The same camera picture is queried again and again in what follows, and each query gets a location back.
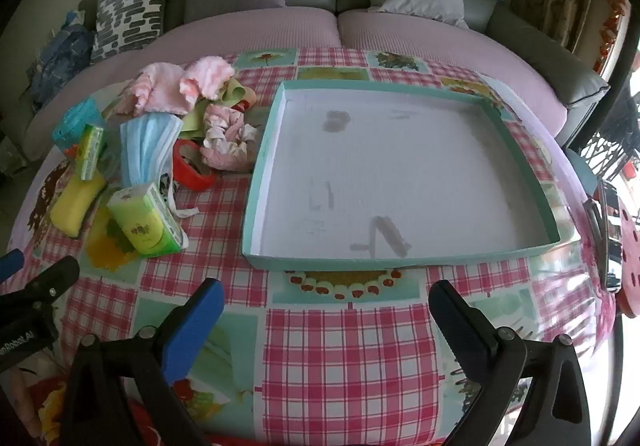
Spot red hanging ornament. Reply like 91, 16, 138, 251
595, 0, 631, 77

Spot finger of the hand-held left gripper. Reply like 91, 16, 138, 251
0, 256, 81, 322
0, 249, 25, 284

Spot black metal ironwork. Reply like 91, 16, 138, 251
565, 76, 640, 182

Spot red ring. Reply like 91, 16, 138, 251
171, 139, 217, 191

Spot black and white patterned cushion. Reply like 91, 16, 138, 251
90, 0, 169, 62

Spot blue denim clothes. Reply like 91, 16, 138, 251
27, 21, 96, 110

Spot black phone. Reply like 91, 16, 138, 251
582, 180, 625, 294

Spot red stool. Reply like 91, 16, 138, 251
607, 191, 640, 319

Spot pink sofa seat cover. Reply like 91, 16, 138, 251
337, 9, 571, 142
22, 6, 343, 162

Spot light green cloth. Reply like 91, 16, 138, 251
182, 79, 258, 137

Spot teal shallow cardboard tray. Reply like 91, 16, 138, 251
241, 80, 561, 272

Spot pink scrunchie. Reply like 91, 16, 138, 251
200, 104, 261, 172

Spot green tissue packet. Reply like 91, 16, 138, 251
75, 123, 106, 180
107, 181, 185, 258

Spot yellow sponge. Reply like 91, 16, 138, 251
50, 171, 107, 236

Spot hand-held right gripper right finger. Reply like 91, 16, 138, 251
428, 279, 593, 446

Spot pink checked tablecloth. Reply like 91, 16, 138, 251
10, 48, 621, 446

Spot pink fluffy towel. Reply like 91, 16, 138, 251
179, 55, 236, 102

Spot blue face mask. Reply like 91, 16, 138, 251
119, 112, 198, 219

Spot teal chair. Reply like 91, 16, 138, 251
565, 149, 598, 197

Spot teal cube container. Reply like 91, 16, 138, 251
52, 98, 108, 154

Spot pink white checked towel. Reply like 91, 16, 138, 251
117, 62, 198, 117

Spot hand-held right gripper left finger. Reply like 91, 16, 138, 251
59, 277, 226, 446

